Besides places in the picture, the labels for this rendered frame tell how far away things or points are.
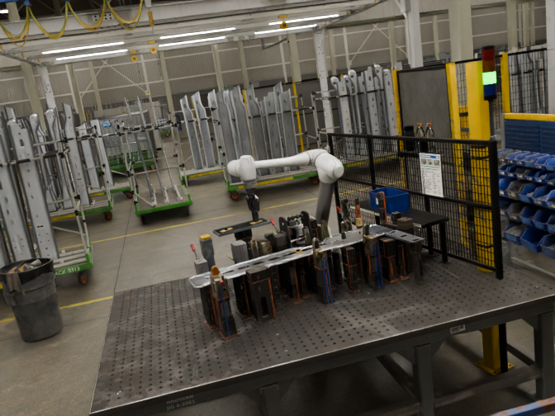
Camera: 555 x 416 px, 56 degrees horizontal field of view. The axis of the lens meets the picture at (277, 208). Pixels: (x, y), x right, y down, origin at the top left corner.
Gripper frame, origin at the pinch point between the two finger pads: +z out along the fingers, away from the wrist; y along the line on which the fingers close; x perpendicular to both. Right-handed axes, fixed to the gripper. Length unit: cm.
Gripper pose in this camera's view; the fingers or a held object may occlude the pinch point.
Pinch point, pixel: (255, 216)
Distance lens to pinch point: 355.4
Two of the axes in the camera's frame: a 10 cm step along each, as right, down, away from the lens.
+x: 7.7, -2.6, 5.9
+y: 6.3, 0.9, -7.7
